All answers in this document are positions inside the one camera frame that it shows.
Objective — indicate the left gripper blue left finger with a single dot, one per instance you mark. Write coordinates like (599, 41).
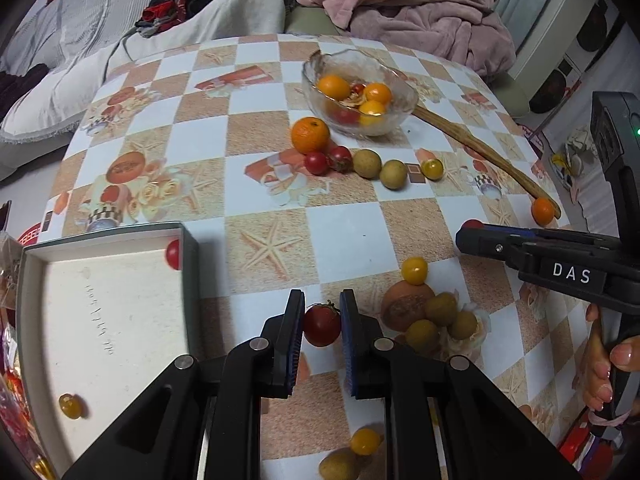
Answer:
(286, 347)

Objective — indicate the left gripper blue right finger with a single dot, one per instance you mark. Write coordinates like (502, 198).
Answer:
(357, 346)

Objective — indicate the red cherry tomato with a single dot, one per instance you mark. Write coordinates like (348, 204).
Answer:
(322, 324)

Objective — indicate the person right hand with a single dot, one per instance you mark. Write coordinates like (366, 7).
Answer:
(597, 362)

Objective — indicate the large orange by stick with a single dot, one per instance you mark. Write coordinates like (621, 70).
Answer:
(542, 211)

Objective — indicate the long wooden stick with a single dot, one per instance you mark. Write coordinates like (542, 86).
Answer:
(464, 136)

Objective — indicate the longan bowl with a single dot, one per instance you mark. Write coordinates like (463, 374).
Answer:
(393, 174)
(367, 164)

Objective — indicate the red tomato orange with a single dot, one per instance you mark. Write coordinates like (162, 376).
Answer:
(317, 163)
(340, 159)

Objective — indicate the white shallow tray box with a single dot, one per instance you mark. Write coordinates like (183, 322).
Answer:
(99, 316)

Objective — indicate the orange near bowl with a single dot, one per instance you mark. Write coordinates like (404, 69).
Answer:
(310, 134)

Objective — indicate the glass fruit bowl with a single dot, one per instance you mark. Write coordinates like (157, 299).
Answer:
(355, 94)

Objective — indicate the pile of snack bags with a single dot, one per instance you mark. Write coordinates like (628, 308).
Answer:
(15, 415)

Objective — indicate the pink blanket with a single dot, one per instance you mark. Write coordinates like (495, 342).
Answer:
(467, 32)

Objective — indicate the grey white sofa cover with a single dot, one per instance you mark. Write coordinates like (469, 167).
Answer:
(83, 41)

